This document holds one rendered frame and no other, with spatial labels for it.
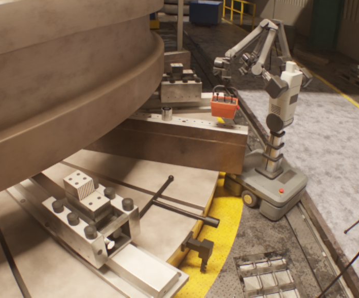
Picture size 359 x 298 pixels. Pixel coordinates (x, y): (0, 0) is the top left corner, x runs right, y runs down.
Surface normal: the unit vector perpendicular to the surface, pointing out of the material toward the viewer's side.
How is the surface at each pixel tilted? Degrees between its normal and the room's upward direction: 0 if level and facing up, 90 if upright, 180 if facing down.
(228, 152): 90
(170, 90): 90
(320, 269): 0
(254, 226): 0
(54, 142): 90
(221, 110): 97
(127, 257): 0
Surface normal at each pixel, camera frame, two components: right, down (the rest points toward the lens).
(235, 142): -0.25, 0.50
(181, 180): 0.01, -0.85
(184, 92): 0.14, 0.52
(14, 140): 0.73, 0.36
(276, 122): -0.77, 0.32
